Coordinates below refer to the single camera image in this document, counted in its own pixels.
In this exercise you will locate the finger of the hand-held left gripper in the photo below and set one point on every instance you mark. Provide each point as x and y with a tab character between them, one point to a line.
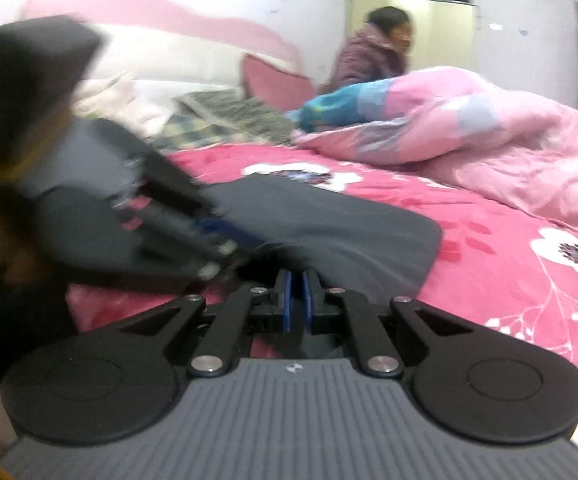
179	262
209	230

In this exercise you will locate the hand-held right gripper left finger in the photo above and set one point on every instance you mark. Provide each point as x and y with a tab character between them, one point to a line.
284	305

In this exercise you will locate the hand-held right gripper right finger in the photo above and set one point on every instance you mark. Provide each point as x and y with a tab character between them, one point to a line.
311	305

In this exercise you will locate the dark grey pants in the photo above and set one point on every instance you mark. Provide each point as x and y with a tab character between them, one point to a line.
344	230

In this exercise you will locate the white fluffy blanket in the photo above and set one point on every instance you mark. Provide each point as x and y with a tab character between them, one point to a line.
119	105

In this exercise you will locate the plaid pillow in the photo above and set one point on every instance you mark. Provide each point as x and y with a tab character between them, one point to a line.
189	132

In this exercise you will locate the green leaf-print pillow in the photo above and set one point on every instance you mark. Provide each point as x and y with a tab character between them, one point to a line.
239	115

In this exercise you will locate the pink pillow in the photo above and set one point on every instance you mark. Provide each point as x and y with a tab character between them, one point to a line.
274	85

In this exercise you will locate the pink and white headboard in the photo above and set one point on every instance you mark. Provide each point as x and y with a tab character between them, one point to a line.
169	45

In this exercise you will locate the pink floral blanket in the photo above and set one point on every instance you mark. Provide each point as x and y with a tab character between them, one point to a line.
494	285

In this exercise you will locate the pink and grey quilt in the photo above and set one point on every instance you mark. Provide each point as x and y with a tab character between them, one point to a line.
469	130

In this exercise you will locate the pale yellow wardrobe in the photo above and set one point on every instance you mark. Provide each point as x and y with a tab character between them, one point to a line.
444	35

